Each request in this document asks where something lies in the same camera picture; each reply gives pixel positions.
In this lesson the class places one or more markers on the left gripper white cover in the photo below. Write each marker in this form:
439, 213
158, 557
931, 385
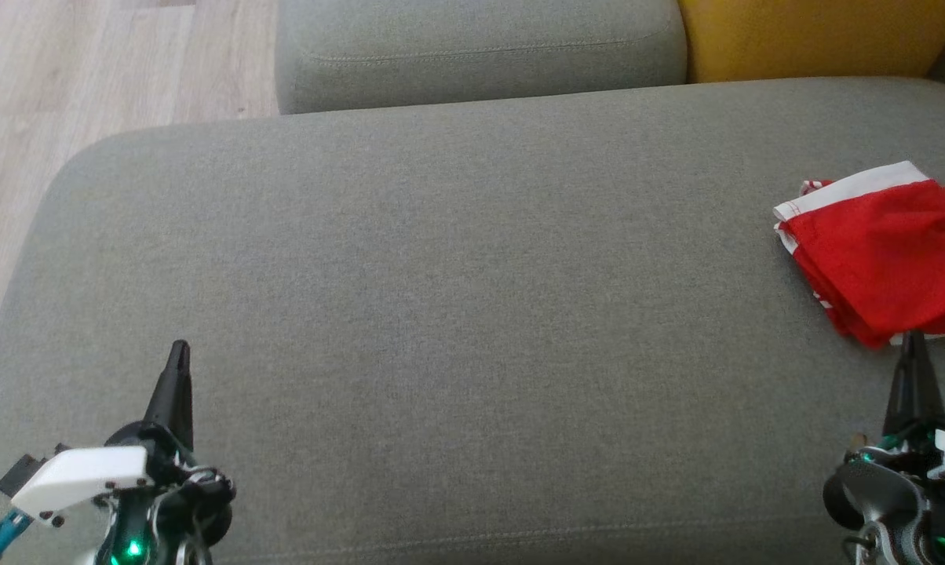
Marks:
80, 479

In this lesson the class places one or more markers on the red shorts with white stripe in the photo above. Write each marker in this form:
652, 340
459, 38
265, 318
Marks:
888, 243

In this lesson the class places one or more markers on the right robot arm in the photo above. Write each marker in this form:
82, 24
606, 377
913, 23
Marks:
873, 494

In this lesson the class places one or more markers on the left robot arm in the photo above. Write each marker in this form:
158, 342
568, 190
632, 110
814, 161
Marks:
198, 510

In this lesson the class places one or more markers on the large grey sofa ottoman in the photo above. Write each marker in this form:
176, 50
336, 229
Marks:
480, 314

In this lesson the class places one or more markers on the yellow sofa backrest cushion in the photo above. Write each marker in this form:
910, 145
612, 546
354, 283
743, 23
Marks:
818, 39

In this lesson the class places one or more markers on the grey sofa seat cushion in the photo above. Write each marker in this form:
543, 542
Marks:
480, 47

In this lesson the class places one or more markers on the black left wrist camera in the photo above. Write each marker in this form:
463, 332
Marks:
21, 473

